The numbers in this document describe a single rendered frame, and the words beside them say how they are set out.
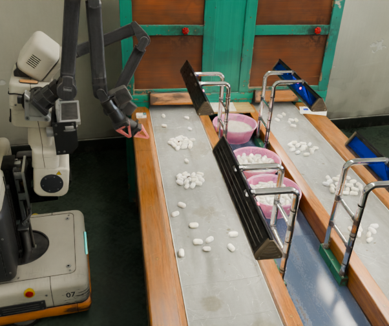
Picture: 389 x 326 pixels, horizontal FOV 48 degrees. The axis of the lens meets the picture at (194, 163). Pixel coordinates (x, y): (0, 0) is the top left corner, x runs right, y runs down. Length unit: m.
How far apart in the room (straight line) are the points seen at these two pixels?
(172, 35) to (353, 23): 2.04
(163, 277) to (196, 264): 0.15
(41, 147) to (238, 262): 1.04
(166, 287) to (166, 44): 1.62
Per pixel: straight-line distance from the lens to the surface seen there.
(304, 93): 2.33
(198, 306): 1.53
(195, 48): 2.77
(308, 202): 2.03
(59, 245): 2.51
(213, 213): 1.91
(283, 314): 1.51
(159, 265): 1.62
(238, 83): 2.90
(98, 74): 1.81
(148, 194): 1.97
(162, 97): 2.79
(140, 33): 2.18
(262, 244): 1.24
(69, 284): 2.32
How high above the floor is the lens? 1.88
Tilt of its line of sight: 30 degrees down
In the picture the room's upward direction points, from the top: 2 degrees clockwise
